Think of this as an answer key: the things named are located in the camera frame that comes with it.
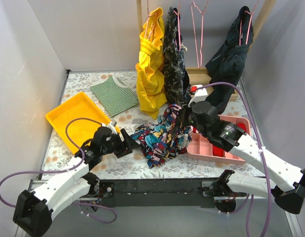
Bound pink hanger under yellow shorts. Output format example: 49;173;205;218
144;0;154;41

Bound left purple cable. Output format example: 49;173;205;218
0;117;118;224

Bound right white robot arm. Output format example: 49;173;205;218
179;101;305;214

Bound yellow shorts on hanger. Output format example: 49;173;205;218
135;7;167;119

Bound empty pink wire hanger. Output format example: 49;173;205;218
190;0;209;69

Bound red cloth front compartment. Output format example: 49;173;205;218
213;146;224;157

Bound pink divided organiser tray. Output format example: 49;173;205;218
186;115;251;165

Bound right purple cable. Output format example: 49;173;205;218
203;82;273;237

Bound colourful comic print shorts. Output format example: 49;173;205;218
131;104;192;168

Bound dark leaf print shorts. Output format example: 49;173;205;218
163;6;191;107

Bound pink hanger under leaf shorts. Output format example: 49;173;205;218
174;0;181;51

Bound green striped folded shirt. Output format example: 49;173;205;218
90;76;138;117

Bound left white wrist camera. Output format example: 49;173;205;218
101;120;120;134

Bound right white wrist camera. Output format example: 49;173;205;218
188;84;208;108

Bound red folded cloth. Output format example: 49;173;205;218
236;123;247;134

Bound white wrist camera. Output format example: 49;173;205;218
101;120;120;134
188;84;208;108

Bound pink hanger under navy shorts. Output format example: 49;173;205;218
239;0;259;46

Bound purple cable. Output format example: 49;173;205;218
0;117;118;224
203;82;273;237

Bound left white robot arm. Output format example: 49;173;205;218
13;125;140;237

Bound yellow plastic tray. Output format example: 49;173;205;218
45;92;111;153

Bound wooden clothes rack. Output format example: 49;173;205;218
136;0;277;101

